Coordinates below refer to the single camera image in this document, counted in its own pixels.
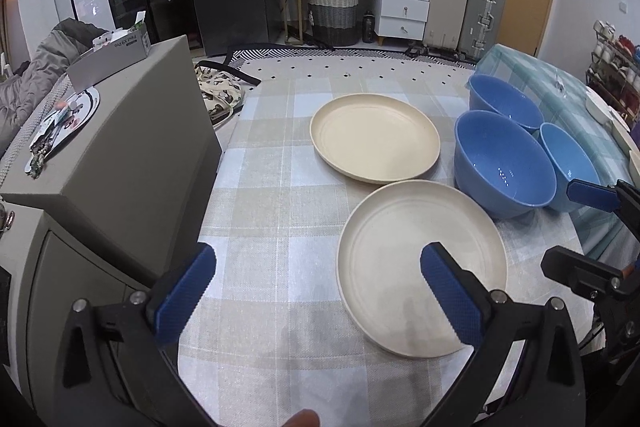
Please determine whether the patterned tote bag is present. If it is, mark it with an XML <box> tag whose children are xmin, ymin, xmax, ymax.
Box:
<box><xmin>194</xmin><ymin>60</ymin><xmax>262</xmax><ymax>129</ymax></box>

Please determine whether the person's left hand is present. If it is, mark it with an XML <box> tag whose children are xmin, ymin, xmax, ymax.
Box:
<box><xmin>282</xmin><ymin>409</ymin><xmax>320</xmax><ymax>427</ymax></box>

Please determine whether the small blue bowl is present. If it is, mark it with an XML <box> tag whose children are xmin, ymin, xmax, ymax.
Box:
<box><xmin>538</xmin><ymin>122</ymin><xmax>600</xmax><ymax>212</ymax></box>

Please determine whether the cream plate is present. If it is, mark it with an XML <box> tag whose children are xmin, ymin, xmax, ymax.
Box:
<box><xmin>309</xmin><ymin>93</ymin><xmax>442</xmax><ymax>184</ymax></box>
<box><xmin>336</xmin><ymin>180</ymin><xmax>506</xmax><ymax>359</ymax></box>

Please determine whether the grey cabinet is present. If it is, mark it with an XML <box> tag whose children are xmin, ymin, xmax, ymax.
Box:
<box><xmin>1</xmin><ymin>38</ymin><xmax>221</xmax><ymax>418</ymax></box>

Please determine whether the cardboard box on cabinet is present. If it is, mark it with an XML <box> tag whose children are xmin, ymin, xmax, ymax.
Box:
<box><xmin>66</xmin><ymin>11</ymin><xmax>151</xmax><ymax>93</ymax></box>

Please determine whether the round plate with clutter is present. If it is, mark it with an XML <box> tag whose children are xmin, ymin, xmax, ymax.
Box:
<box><xmin>24</xmin><ymin>87</ymin><xmax>101</xmax><ymax>179</ymax></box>

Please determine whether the black water bottle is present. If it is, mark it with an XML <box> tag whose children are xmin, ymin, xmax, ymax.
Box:
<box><xmin>362</xmin><ymin>11</ymin><xmax>375</xmax><ymax>43</ymax></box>

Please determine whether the large blue bowl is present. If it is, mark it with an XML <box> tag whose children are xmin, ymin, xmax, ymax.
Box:
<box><xmin>454</xmin><ymin>110</ymin><xmax>556</xmax><ymax>220</ymax></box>

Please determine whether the shoe rack with shoes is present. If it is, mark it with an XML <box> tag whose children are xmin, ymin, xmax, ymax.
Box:
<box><xmin>586</xmin><ymin>20</ymin><xmax>639</xmax><ymax>129</ymax></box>

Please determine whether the dotted white rug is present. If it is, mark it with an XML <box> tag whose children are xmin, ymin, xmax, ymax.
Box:
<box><xmin>230</xmin><ymin>48</ymin><xmax>474</xmax><ymax>82</ymax></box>

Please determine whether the beige suitcase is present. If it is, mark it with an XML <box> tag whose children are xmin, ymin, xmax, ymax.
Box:
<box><xmin>423</xmin><ymin>0</ymin><xmax>468</xmax><ymax>51</ymax></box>

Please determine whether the grey quilted jacket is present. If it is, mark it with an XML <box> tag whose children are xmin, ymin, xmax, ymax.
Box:
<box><xmin>0</xmin><ymin>18</ymin><xmax>106</xmax><ymax>154</ymax></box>

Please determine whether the silver suitcase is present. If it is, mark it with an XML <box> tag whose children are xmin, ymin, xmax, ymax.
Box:
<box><xmin>458</xmin><ymin>0</ymin><xmax>506</xmax><ymax>62</ymax></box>

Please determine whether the woven laundry basket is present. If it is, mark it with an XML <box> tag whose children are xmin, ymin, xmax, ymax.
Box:
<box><xmin>308</xmin><ymin>0</ymin><xmax>359</xmax><ymax>46</ymax></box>

